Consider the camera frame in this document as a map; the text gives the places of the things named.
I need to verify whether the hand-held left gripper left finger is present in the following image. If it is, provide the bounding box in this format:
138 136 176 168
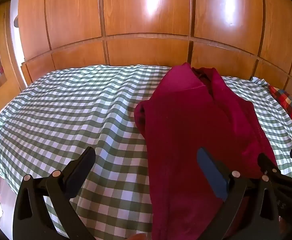
13 147 96 240

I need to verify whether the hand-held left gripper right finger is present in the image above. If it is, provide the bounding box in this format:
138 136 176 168
197 147 281 240

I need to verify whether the dark red garment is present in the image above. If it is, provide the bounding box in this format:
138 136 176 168
134 62 278 240

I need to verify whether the green white checkered bedsheet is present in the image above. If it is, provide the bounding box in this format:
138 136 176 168
0 64 292 238

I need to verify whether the wooden panelled wardrobe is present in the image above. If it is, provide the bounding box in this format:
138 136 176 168
17 0 292 98

